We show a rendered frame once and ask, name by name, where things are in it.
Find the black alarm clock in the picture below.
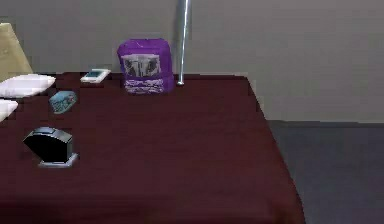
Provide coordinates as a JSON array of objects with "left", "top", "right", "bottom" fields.
[{"left": 22, "top": 126, "right": 80, "bottom": 169}]

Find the dark red bed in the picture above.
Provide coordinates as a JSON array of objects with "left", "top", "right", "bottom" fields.
[{"left": 0, "top": 71, "right": 307, "bottom": 224}]

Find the purple box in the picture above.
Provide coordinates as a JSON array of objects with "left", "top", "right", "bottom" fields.
[{"left": 116, "top": 38, "right": 176, "bottom": 96}]

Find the silver metal pole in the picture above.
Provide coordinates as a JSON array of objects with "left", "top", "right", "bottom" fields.
[{"left": 175, "top": 0, "right": 192, "bottom": 87}]

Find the white phone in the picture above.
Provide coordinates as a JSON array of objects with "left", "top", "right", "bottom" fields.
[{"left": 79, "top": 68, "right": 112, "bottom": 84}]

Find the light blue small box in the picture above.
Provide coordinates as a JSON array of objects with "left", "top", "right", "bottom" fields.
[{"left": 48, "top": 90, "right": 78, "bottom": 115}]

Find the white pillow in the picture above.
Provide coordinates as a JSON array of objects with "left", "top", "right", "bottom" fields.
[
  {"left": 0, "top": 73, "right": 57, "bottom": 99},
  {"left": 0, "top": 98, "right": 19, "bottom": 123}
]

